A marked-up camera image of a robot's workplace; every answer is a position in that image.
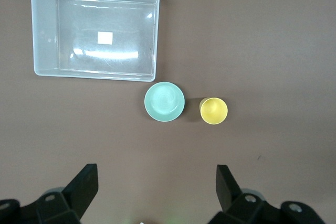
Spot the yellow plastic cup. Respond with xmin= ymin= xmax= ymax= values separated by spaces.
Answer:
xmin=198 ymin=97 xmax=228 ymax=125

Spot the clear plastic storage box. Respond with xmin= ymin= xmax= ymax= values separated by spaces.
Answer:
xmin=30 ymin=0 xmax=161 ymax=82

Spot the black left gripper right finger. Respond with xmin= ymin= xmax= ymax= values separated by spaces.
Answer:
xmin=208 ymin=165 xmax=326 ymax=224

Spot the mint green bowl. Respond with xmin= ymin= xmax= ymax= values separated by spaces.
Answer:
xmin=144 ymin=81 xmax=185 ymax=123

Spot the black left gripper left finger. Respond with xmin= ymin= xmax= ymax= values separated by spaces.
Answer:
xmin=0 ymin=163 xmax=99 ymax=224

